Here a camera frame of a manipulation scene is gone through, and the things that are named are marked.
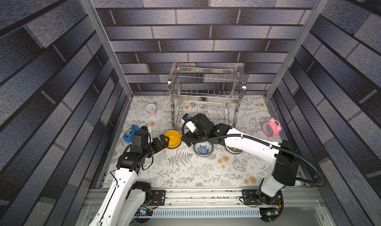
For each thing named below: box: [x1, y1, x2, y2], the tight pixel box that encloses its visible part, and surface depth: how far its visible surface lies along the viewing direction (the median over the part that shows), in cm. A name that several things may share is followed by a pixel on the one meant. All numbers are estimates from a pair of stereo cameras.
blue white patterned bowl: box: [193, 141, 214, 158], surface depth 89 cm
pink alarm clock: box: [261, 117, 283, 138], surface depth 92 cm
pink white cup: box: [145, 103, 158, 116], surface depth 109 cm
